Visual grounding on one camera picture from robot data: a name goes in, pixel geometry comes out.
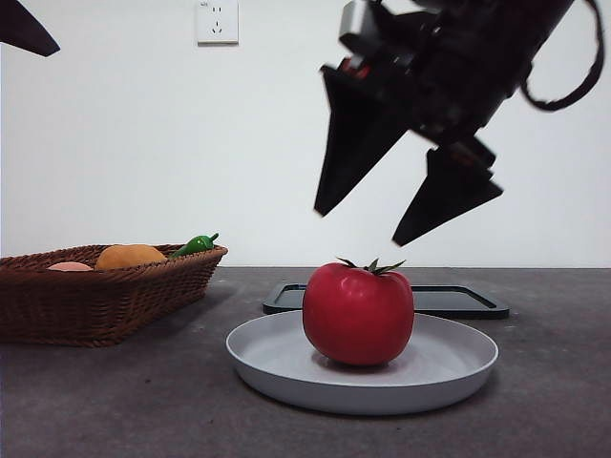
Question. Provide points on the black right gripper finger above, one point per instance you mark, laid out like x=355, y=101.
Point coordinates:
x=351, y=143
x=444, y=200

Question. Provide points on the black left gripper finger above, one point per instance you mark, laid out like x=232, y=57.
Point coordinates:
x=21, y=26

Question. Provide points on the red tomato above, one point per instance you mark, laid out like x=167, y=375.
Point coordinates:
x=358, y=315

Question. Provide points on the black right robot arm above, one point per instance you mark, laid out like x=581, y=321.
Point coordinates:
x=482, y=57

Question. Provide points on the black flat tray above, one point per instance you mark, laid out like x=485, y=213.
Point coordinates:
x=458, y=301

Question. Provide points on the green chili pepper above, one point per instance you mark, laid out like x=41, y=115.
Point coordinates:
x=193, y=245

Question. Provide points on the grey round plate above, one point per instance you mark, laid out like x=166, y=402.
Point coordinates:
x=267, y=355

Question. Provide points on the pale pink vegetable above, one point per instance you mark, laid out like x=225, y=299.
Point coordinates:
x=69, y=266

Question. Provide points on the orange round fruit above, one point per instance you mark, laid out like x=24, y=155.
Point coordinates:
x=129, y=256

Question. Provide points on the brown wicker basket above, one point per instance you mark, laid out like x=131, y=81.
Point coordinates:
x=95, y=305

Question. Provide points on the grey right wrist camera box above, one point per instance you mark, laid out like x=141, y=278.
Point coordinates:
x=351, y=24

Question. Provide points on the white wall socket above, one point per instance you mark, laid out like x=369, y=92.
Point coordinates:
x=217, y=24

